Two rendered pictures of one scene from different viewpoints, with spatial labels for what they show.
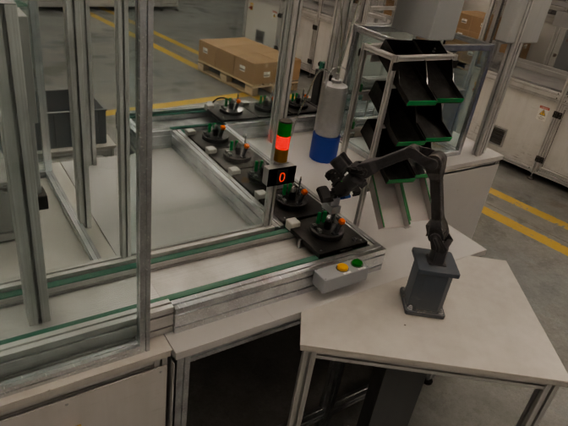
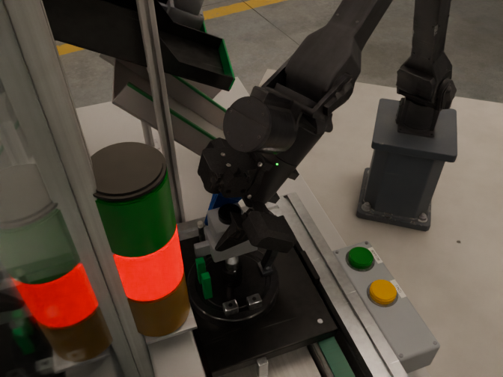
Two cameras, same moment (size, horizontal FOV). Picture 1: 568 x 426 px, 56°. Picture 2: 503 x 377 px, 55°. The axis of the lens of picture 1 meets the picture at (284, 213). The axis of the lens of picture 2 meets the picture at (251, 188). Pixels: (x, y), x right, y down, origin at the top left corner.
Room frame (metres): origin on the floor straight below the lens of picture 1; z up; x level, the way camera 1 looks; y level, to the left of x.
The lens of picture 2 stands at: (1.68, 0.23, 1.61)
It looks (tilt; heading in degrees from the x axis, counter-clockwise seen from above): 44 degrees down; 288
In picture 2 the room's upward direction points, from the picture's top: straight up
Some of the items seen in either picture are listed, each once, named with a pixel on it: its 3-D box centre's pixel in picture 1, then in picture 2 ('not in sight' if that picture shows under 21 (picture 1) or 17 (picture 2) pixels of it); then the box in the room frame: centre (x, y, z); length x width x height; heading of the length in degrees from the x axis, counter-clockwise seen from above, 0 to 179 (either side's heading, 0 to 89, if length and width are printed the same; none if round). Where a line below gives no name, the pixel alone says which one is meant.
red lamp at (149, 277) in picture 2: (282, 141); (144, 252); (1.81, 0.04, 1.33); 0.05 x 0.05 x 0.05
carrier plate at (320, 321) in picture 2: (325, 233); (233, 290); (1.83, -0.18, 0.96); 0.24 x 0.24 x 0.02; 37
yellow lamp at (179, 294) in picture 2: (281, 154); (154, 292); (1.81, 0.04, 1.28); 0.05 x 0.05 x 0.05
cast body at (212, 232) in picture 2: (330, 200); (223, 230); (1.84, -0.17, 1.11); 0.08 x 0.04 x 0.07; 38
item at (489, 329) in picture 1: (417, 298); (369, 200); (1.65, -0.56, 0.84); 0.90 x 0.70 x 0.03; 91
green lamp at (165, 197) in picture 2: (284, 128); (132, 203); (1.81, 0.04, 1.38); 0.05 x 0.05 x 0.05
